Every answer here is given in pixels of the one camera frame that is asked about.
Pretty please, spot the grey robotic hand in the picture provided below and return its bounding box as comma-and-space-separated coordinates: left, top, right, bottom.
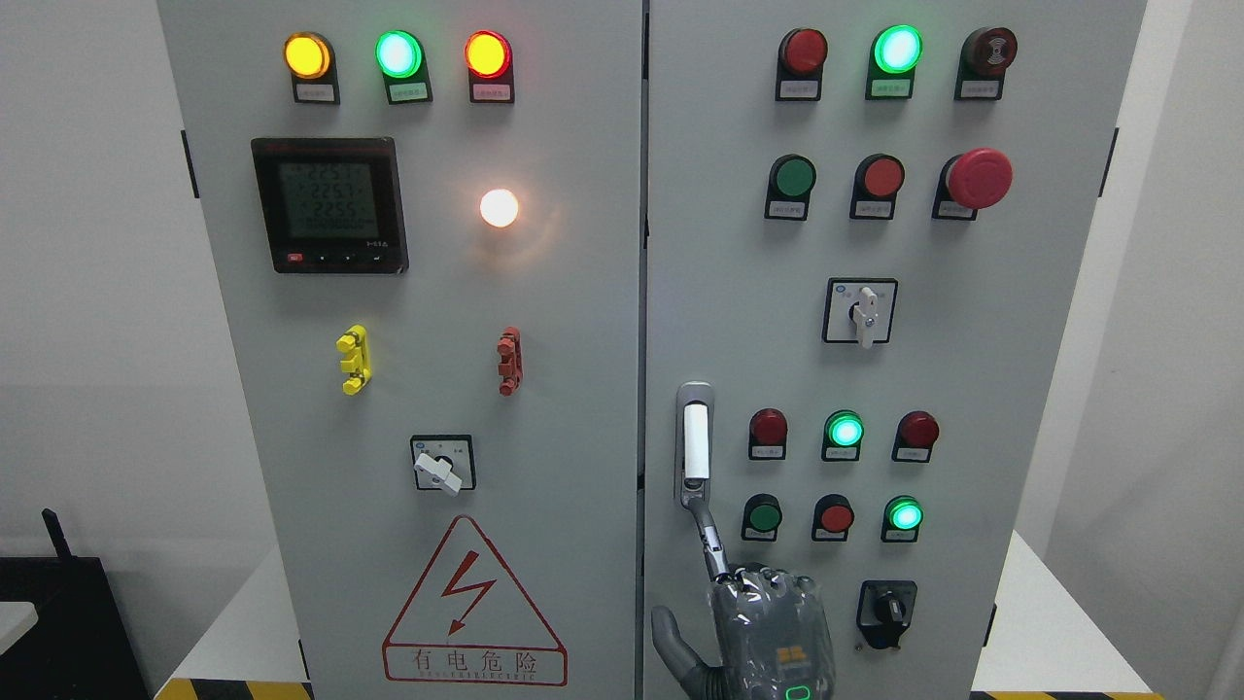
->
651, 499, 836, 699

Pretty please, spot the silver door handle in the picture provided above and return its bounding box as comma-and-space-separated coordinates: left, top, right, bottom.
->
674, 380, 714, 509

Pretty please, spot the right grey cabinet door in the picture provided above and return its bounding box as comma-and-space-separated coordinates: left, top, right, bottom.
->
644, 1, 1146, 699

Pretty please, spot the grey cabinet door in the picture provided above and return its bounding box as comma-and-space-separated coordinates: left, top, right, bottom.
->
158, 1, 644, 699
644, 1, 1146, 699

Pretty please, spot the left grey cabinet door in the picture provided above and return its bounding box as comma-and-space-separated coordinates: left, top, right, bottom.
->
158, 1, 644, 699

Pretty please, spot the green push button lower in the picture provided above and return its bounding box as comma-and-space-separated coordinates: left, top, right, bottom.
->
741, 494, 782, 542

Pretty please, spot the green push button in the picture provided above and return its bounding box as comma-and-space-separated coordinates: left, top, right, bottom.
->
741, 494, 782, 542
764, 154, 816, 223

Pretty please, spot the red push button lower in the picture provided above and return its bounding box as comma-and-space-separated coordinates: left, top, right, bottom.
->
812, 495, 856, 543

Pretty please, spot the red push button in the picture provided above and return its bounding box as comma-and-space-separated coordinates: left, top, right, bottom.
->
812, 495, 856, 543
848, 154, 906, 219

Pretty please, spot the green light lower right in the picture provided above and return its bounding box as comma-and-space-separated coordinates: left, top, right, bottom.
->
881, 495, 924, 543

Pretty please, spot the dark red light middle left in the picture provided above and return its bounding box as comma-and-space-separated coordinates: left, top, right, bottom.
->
749, 407, 789, 461

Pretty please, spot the green light middle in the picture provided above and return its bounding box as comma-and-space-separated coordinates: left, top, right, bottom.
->
821, 409, 865, 463

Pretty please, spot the dark red light middle right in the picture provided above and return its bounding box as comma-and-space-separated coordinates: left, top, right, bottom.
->
889, 409, 940, 464

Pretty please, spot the white platform base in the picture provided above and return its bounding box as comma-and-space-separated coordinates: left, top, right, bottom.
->
156, 535, 1158, 699

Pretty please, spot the red electric hazard warning sticker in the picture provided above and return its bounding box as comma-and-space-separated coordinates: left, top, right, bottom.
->
382, 513, 569, 688

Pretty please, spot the red terminal clip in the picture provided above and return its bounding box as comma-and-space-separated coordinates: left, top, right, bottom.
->
495, 325, 524, 395

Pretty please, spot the green push button upper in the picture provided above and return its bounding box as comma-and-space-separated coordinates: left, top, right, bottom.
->
764, 154, 816, 223

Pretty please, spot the red push button upper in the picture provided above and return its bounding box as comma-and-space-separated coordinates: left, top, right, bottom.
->
848, 154, 906, 219

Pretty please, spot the yellow terminal clip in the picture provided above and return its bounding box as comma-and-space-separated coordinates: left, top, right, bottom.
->
336, 325, 372, 395

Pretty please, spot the red emergency stop button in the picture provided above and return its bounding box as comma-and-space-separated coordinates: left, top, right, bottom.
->
931, 148, 1014, 223

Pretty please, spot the white glowing indicator light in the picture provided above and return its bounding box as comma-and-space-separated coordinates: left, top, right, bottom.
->
478, 188, 520, 228

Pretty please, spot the dark red indicator light top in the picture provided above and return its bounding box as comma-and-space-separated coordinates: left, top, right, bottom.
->
775, 27, 829, 102

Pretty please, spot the green indicator light top right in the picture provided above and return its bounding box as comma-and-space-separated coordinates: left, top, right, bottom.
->
865, 25, 923, 99

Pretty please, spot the green indicator light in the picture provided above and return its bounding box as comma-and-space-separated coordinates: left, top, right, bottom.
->
374, 29, 432, 104
865, 25, 923, 99

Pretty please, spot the black digital power meter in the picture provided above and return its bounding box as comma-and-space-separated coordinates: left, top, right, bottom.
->
253, 136, 408, 274

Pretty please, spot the dark red buzzer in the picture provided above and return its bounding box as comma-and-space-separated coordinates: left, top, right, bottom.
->
954, 26, 1018, 101

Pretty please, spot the red indicator light lit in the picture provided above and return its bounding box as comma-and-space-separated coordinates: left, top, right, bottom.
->
464, 30, 515, 104

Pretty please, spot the green indicator light top left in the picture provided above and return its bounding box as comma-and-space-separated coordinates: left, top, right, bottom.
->
374, 29, 432, 104

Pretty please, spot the black box with antenna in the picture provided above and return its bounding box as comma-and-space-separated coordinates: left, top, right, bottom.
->
1, 509, 151, 699

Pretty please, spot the yellow indicator light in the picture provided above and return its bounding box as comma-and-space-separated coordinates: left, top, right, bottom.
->
282, 31, 340, 104

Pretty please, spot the black rotary selector switch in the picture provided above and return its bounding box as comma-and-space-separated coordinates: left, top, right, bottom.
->
856, 579, 918, 650

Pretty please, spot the upper right white rotary switch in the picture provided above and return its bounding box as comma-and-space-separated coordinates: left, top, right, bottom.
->
821, 276, 899, 349

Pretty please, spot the white rotary switch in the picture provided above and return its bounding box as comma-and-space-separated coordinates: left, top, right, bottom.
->
409, 434, 478, 496
821, 276, 899, 349

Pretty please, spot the left white rotary switch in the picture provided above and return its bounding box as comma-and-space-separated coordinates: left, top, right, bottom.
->
409, 434, 478, 496

